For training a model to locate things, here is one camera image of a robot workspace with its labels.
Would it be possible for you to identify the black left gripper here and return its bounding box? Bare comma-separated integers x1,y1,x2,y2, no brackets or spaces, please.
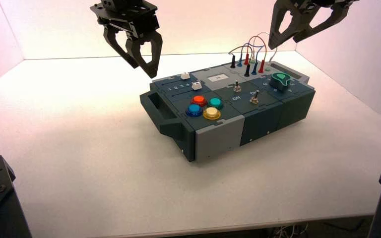
90,0,163,79

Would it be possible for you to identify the white jumper wire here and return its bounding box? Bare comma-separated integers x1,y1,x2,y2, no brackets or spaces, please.
258,32,279,63

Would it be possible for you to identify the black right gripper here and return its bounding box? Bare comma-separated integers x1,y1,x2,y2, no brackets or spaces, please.
268,0,359,50

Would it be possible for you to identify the blue round push button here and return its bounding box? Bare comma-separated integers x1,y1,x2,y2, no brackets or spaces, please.
186,104,203,118

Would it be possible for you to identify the green rotary knob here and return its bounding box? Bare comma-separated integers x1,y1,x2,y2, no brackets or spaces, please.
270,72,292,91

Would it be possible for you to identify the teal round push button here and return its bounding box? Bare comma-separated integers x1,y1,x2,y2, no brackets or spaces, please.
208,98,224,110

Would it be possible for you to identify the red jumper wire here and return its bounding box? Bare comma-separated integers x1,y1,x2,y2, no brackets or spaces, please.
247,35,267,62

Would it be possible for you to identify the dark teal grey task box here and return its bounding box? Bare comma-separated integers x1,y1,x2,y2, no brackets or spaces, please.
139,60,317,163

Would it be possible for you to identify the blue jumper wire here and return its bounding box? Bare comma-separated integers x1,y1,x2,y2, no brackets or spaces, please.
238,45,265,63

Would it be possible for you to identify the red round push button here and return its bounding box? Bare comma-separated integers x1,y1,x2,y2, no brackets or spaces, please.
191,95,208,107

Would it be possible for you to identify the white cable under table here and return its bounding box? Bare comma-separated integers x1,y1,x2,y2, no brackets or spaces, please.
272,225,310,238

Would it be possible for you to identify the yellow round push button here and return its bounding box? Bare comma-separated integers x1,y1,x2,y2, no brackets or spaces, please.
203,107,221,120

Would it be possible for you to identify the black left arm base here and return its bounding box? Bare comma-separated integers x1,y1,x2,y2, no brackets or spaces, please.
0,155,33,238

